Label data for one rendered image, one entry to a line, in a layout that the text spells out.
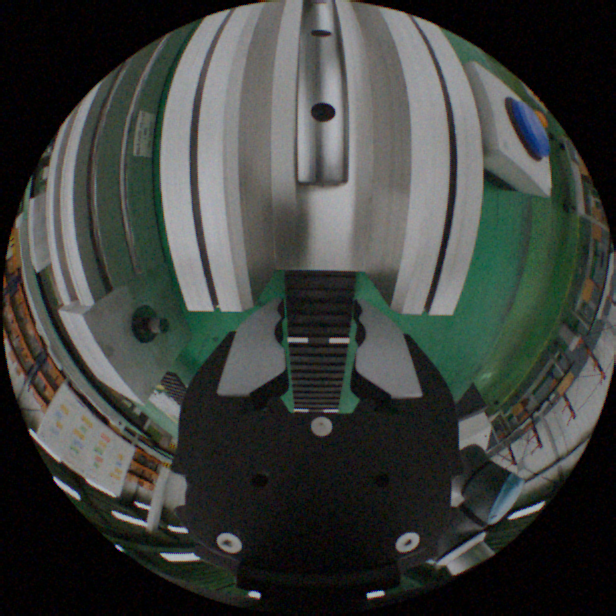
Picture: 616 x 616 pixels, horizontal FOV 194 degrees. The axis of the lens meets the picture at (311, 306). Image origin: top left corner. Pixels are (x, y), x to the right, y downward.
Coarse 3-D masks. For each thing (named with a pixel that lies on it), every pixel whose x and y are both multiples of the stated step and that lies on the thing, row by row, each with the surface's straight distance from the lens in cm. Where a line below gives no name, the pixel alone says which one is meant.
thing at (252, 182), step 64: (320, 0) 18; (192, 64) 8; (256, 64) 9; (320, 64) 10; (384, 64) 9; (448, 64) 9; (192, 128) 6; (256, 128) 7; (320, 128) 8; (384, 128) 8; (448, 128) 6; (192, 192) 6; (256, 192) 7; (320, 192) 9; (384, 192) 7; (448, 192) 6; (192, 256) 6; (256, 256) 6; (320, 256) 9; (384, 256) 7; (448, 256) 6
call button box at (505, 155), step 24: (480, 72) 17; (480, 96) 15; (504, 96) 17; (480, 120) 14; (504, 120) 15; (504, 144) 13; (528, 144) 16; (504, 168) 15; (528, 168) 16; (528, 192) 20
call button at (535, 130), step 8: (512, 104) 16; (520, 104) 16; (520, 112) 16; (528, 112) 17; (520, 120) 15; (528, 120) 16; (536, 120) 17; (520, 128) 16; (528, 128) 15; (536, 128) 16; (528, 136) 15; (536, 136) 16; (544, 136) 18; (536, 144) 16; (544, 144) 17; (536, 152) 16; (544, 152) 16
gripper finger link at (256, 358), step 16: (272, 304) 12; (256, 320) 10; (272, 320) 10; (240, 336) 9; (256, 336) 9; (272, 336) 9; (240, 352) 8; (256, 352) 8; (272, 352) 8; (224, 368) 8; (240, 368) 8; (256, 368) 8; (272, 368) 7; (224, 384) 7; (240, 384) 7; (256, 384) 7; (272, 384) 7; (288, 384) 8; (256, 400) 7
